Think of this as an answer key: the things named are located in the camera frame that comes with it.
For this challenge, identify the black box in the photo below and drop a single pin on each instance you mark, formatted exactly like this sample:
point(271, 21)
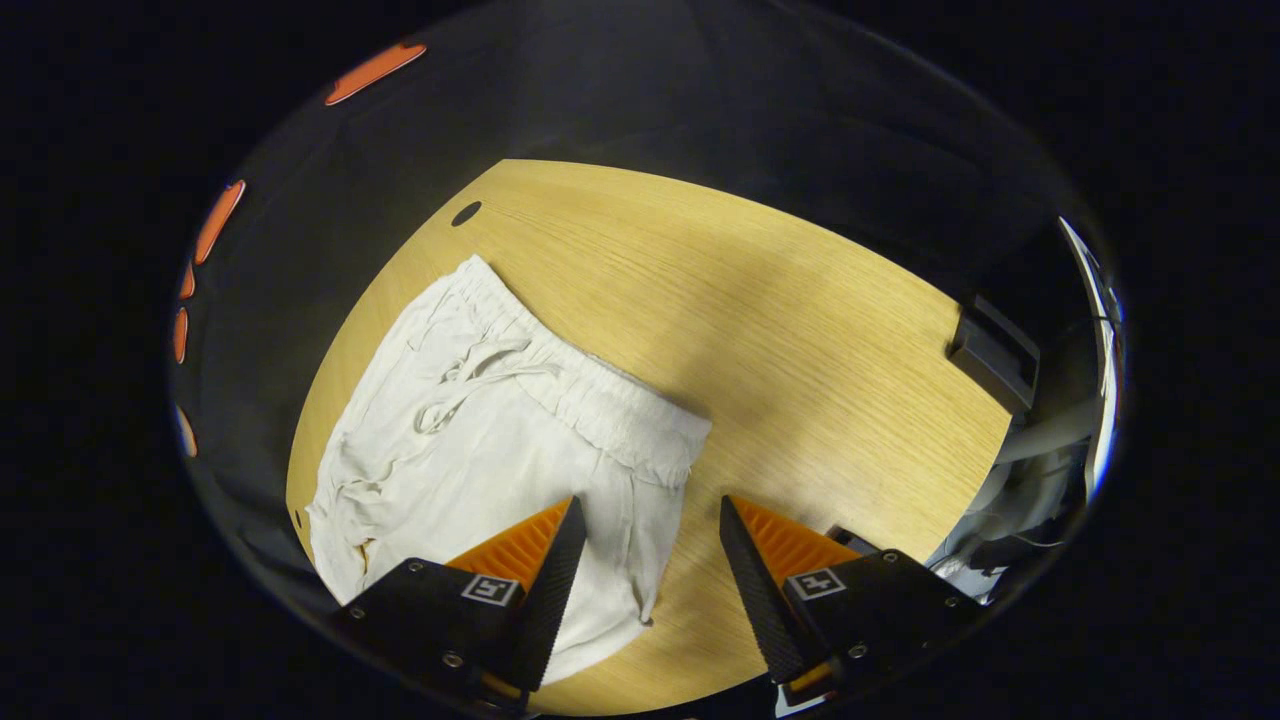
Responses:
point(995, 355)

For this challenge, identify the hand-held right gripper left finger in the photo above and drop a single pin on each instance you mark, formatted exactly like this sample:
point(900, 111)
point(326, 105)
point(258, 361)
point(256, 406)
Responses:
point(555, 590)

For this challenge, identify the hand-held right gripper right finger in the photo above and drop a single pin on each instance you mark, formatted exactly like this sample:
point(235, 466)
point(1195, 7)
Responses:
point(760, 600)

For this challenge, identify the white jeans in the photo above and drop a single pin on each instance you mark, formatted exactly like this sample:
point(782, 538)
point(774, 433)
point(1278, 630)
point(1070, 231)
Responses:
point(480, 450)

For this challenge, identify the black backdrop cloth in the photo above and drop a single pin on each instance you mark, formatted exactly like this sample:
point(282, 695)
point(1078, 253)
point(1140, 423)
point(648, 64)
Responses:
point(700, 100)

